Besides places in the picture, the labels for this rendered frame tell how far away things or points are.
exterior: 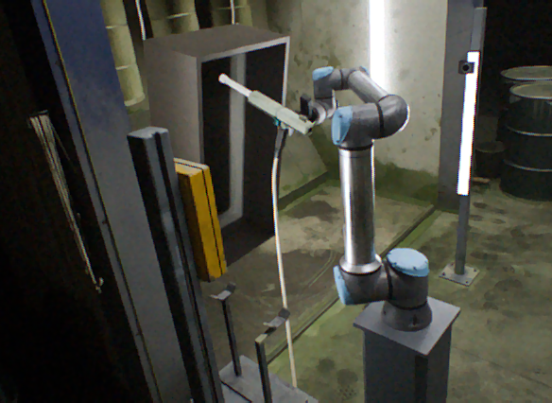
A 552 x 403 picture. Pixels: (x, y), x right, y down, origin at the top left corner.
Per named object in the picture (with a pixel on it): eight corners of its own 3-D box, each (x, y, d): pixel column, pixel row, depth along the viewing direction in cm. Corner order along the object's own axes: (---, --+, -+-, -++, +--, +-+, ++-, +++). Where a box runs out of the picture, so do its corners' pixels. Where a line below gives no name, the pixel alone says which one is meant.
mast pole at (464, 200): (454, 274, 304) (474, 8, 235) (457, 271, 308) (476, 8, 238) (461, 277, 301) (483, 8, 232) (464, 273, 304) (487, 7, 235)
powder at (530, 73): (581, 71, 415) (581, 69, 414) (556, 83, 385) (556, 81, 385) (520, 67, 454) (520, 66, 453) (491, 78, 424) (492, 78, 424)
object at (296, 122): (302, 168, 187) (316, 119, 173) (295, 172, 183) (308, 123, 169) (220, 115, 208) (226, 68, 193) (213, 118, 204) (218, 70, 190)
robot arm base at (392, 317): (439, 310, 180) (441, 289, 176) (418, 339, 168) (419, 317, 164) (396, 294, 192) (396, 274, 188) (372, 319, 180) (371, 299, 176)
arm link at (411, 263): (434, 304, 169) (436, 264, 162) (388, 310, 169) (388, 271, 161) (419, 280, 183) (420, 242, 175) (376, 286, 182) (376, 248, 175)
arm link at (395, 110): (422, 103, 140) (364, 61, 200) (382, 108, 140) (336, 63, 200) (420, 139, 146) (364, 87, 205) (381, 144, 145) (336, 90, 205)
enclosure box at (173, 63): (163, 253, 265) (142, 40, 201) (235, 212, 305) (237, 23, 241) (204, 282, 247) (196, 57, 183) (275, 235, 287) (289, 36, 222)
